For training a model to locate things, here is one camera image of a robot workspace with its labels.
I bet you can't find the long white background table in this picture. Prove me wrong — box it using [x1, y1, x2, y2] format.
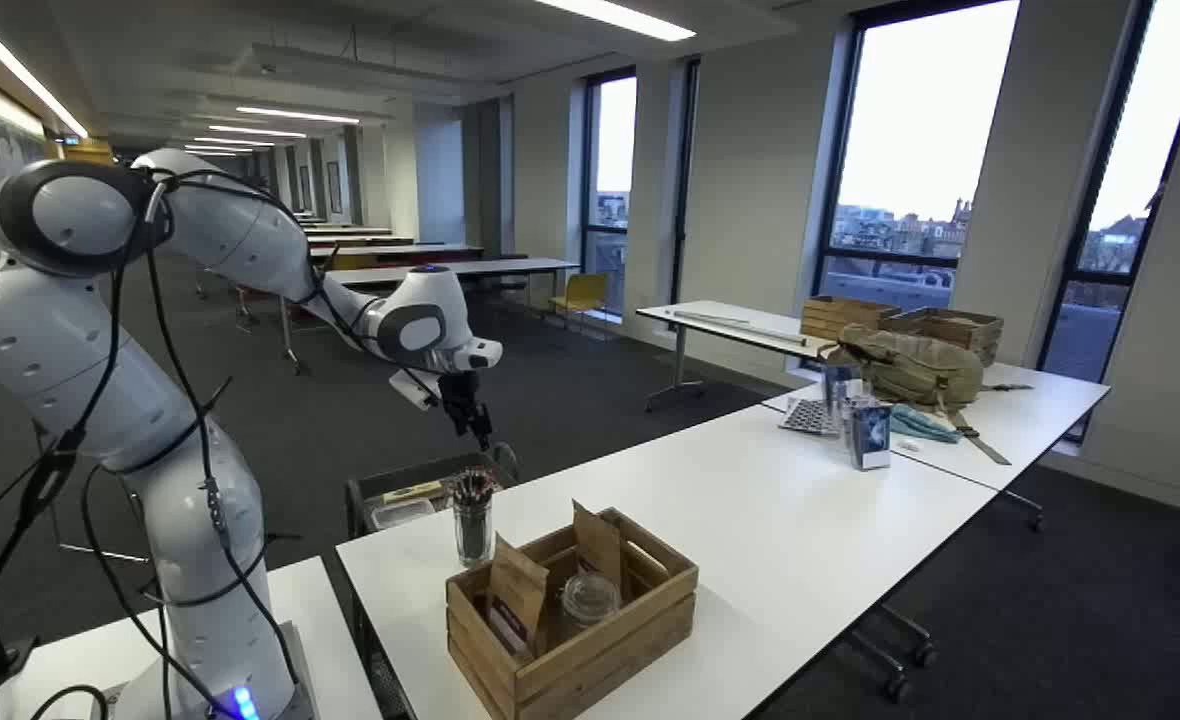
[323, 256, 580, 295]
[306, 240, 489, 265]

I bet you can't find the teal flat object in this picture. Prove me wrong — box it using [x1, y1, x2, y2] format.
[888, 406, 960, 446]

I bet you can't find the dark wooden crate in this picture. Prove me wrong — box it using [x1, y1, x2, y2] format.
[896, 305, 1009, 373]

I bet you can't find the large brown cardboard piece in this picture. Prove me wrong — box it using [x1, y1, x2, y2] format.
[483, 532, 558, 655]

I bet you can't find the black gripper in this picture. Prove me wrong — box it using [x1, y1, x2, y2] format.
[437, 369, 496, 452]

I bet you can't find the tan white oblong object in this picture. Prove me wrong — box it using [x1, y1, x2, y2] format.
[369, 480, 454, 519]

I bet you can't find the blue white carton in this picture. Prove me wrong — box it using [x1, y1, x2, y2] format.
[847, 399, 896, 471]

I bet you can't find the yellow chair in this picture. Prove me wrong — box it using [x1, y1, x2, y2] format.
[546, 270, 613, 331]

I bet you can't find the small brown cardboard piece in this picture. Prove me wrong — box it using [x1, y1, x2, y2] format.
[567, 499, 630, 600]

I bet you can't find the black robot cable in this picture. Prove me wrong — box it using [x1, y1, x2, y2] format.
[72, 242, 307, 703]

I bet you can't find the olive green backpack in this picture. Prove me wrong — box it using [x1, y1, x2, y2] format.
[836, 325, 994, 415]

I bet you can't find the white folding side table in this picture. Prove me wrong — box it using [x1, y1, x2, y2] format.
[635, 295, 843, 406]

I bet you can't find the clear glass jar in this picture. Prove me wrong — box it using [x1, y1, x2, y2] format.
[558, 568, 624, 638]

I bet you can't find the clear plastic container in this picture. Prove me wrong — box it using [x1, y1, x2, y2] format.
[822, 359, 861, 434]

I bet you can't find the slatted wooden crate with items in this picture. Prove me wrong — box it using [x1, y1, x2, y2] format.
[440, 502, 706, 720]

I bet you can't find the black pen cup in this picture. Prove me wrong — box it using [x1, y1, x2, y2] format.
[447, 467, 500, 573]

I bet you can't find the ceiling light strip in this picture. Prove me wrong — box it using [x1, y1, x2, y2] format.
[536, 0, 699, 42]

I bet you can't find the flat cardboard box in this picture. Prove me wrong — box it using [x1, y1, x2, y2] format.
[800, 295, 902, 344]

